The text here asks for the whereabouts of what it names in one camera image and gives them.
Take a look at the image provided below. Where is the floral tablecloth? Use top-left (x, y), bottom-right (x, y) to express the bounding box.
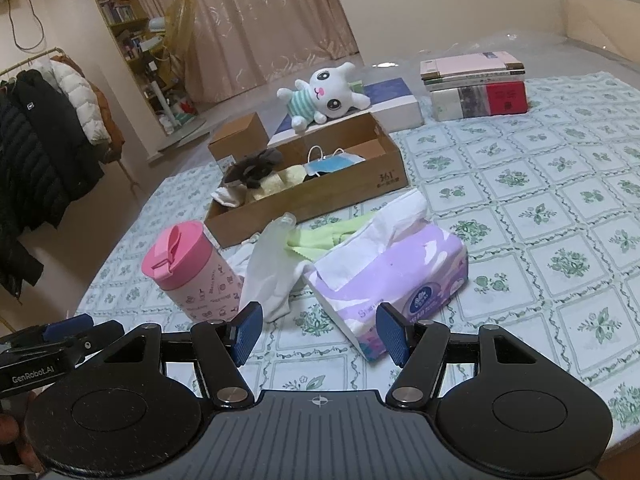
top-left (78, 73), bottom-right (639, 449)

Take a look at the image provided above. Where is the blue surgical face mask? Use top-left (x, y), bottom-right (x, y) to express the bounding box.
top-left (304, 145), bottom-right (364, 177)

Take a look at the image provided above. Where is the dark grey knit hat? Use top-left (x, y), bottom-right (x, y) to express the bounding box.
top-left (222, 148), bottom-right (283, 188)

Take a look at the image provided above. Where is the white cloth glove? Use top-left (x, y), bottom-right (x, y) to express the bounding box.
top-left (227, 214), bottom-right (310, 323)

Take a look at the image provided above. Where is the cream yellow fluffy towel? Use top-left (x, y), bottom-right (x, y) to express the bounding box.
top-left (246, 165), bottom-right (308, 202)

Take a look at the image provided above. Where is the stack of books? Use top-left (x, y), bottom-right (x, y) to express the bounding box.
top-left (420, 51), bottom-right (528, 122)

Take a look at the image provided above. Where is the small closed cardboard box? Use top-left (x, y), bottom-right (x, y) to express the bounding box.
top-left (208, 113), bottom-right (269, 162)

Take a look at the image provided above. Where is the purple tissue pack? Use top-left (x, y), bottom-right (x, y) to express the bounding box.
top-left (303, 188), bottom-right (469, 361)

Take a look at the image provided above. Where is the long open cardboard box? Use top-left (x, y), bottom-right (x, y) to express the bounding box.
top-left (204, 114), bottom-right (408, 248)

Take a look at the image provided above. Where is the white blue flat box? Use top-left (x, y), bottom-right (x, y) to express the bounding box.
top-left (268, 77), bottom-right (424, 148)

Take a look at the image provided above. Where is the pink lidded cup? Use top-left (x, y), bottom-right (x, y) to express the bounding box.
top-left (141, 221), bottom-right (243, 323)

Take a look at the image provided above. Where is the green microfiber cloth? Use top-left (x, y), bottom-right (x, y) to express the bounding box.
top-left (286, 212), bottom-right (374, 262)

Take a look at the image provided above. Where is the white bunny plush toy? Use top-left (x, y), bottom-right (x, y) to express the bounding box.
top-left (277, 62), bottom-right (371, 133)

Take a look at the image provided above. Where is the beige curtain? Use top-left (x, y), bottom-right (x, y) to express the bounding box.
top-left (139, 0), bottom-right (358, 104)

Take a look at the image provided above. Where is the plastic wrapped headboard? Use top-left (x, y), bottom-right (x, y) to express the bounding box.
top-left (562, 0), bottom-right (639, 63)

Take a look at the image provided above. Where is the white towel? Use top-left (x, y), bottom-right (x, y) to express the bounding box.
top-left (212, 183), bottom-right (247, 209)

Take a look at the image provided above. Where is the black jacket on rack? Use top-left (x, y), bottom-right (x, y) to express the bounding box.
top-left (1, 70), bottom-right (103, 298)

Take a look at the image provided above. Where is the white puffer jacket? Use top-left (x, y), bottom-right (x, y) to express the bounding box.
top-left (34, 60), bottom-right (112, 145)

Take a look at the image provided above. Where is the wooden bookshelf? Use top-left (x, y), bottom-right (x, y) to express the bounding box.
top-left (96, 0), bottom-right (205, 148)

